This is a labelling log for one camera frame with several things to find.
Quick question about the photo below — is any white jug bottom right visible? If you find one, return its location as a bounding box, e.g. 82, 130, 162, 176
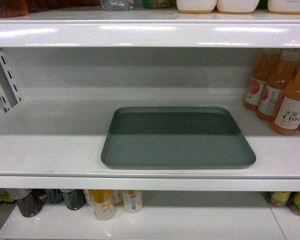
267, 0, 300, 15

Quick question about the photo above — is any dark soda bottle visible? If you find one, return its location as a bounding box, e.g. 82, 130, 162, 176
6, 188, 43, 218
60, 189, 86, 211

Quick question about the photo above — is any orange juice bottle middle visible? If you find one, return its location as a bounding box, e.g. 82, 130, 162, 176
256, 49, 300, 122

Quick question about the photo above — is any white slotted shelf bracket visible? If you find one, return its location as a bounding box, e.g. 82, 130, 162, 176
0, 48, 23, 113

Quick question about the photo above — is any white jug bottom middle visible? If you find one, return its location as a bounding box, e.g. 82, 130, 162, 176
216, 0, 259, 15

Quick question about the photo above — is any orange juice bottle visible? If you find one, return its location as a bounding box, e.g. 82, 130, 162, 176
243, 48, 282, 111
270, 68, 300, 136
256, 49, 300, 122

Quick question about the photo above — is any yellow label drink bottle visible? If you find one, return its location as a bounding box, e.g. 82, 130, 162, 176
88, 189, 115, 221

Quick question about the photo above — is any white jug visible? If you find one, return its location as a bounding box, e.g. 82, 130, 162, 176
176, 0, 217, 14
216, 0, 259, 15
267, 0, 300, 15

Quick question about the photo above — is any yellow lemon tea bottle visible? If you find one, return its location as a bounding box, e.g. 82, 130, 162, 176
266, 191, 291, 207

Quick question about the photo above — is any dark soda bottle right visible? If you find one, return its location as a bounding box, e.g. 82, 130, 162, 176
60, 189, 86, 211

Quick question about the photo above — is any grey rectangular serving tray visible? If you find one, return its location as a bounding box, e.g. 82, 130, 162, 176
101, 106, 257, 170

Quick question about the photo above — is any orange juice bottle front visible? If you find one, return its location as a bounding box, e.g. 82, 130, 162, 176
270, 68, 300, 136

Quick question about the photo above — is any dark soda bottle left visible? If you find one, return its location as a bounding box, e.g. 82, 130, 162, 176
6, 188, 43, 218

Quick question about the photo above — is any white jug bottom left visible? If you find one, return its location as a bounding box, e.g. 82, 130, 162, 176
176, 0, 217, 14

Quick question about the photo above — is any orange juice bottle back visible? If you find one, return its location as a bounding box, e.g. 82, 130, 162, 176
243, 48, 282, 111

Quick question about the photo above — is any white label drink bottle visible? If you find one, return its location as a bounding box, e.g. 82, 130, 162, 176
121, 190, 143, 213

